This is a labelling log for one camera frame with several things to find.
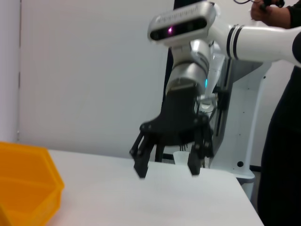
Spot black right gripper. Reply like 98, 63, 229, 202
129, 82, 214, 179

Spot black handheld controller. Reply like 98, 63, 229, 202
234, 0, 285, 10

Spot operator forearm black sleeve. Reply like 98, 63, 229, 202
286, 2, 301, 30

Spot operator bare hand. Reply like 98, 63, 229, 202
250, 1, 293, 29

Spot translucent plastic cup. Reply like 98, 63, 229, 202
173, 151, 190, 166

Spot white robot torso column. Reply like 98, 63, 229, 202
206, 42, 273, 185

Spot operator torso black clothes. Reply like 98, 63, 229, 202
257, 65, 301, 226

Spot yellow plastic storage bin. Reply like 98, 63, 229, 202
0, 141, 65, 226

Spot right wrist connector cable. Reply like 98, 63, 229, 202
196, 93, 219, 105

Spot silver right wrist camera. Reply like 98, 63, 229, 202
147, 1, 217, 47

